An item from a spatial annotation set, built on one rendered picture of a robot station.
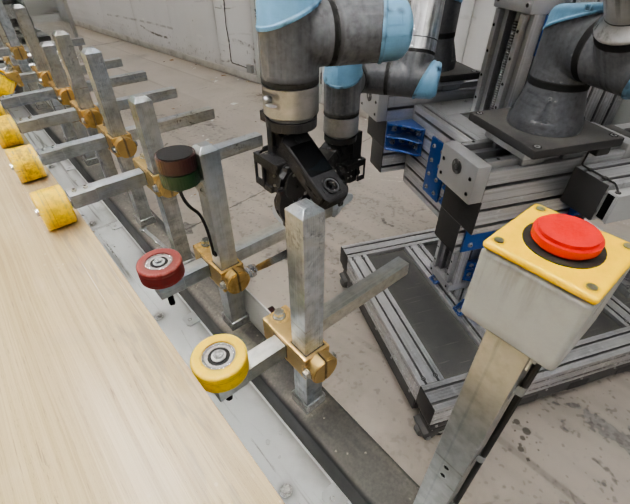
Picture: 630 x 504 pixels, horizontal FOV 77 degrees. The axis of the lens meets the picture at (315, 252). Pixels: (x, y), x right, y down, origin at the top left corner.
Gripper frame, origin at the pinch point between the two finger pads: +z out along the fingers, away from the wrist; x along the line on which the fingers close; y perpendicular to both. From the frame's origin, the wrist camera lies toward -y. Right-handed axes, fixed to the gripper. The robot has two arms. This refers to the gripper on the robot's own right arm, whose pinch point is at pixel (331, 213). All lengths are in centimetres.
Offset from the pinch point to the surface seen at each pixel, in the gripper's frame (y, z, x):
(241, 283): -31.1, -1.7, -8.5
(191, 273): -37.7, -3.4, -1.5
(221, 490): -53, -8, -40
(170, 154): -36.9, -28.8, -4.2
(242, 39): 196, 41, 359
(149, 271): -44.8, -8.2, -1.6
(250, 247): -24.3, -2.8, -1.5
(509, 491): 22, 83, -62
